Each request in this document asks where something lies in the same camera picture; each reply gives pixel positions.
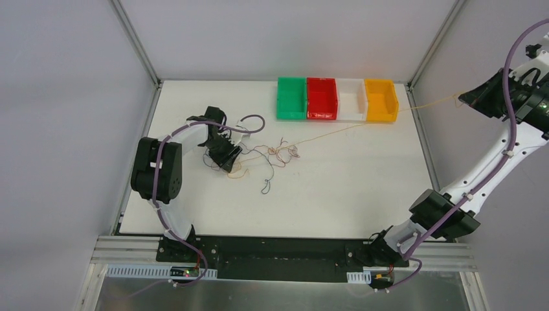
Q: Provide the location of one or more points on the red plastic bin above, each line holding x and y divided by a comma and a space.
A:
322, 98

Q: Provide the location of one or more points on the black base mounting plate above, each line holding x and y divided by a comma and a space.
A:
282, 259

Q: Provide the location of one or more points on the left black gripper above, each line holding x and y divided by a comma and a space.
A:
221, 151

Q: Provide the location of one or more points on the white plastic bin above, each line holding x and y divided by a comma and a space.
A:
352, 100

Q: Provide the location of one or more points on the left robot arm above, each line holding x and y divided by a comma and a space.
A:
157, 173

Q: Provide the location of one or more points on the aluminium front frame rail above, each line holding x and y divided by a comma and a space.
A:
436, 256

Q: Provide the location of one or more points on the green plastic bin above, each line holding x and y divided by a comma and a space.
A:
291, 99

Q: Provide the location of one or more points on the yellow plastic bin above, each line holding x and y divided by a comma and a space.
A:
383, 105

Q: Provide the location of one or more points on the white cable duct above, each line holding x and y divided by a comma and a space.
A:
362, 277
141, 271

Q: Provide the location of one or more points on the left white cable duct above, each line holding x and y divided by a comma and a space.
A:
141, 271

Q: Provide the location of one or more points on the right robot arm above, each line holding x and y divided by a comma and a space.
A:
450, 212

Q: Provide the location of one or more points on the right white cable duct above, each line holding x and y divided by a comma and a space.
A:
362, 277

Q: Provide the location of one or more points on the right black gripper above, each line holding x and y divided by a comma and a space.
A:
492, 98

